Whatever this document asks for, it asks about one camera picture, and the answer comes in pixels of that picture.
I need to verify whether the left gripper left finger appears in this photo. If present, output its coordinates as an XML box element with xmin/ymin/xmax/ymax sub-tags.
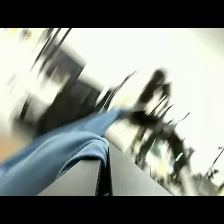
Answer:
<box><xmin>37</xmin><ymin>158</ymin><xmax>102</xmax><ymax>197</ymax></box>

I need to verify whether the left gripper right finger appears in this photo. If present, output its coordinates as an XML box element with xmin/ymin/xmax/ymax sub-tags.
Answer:
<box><xmin>107</xmin><ymin>141</ymin><xmax>173</xmax><ymax>197</ymax></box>

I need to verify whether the blue garment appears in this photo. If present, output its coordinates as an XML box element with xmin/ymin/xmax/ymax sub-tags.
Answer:
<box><xmin>0</xmin><ymin>107</ymin><xmax>132</xmax><ymax>197</ymax></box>

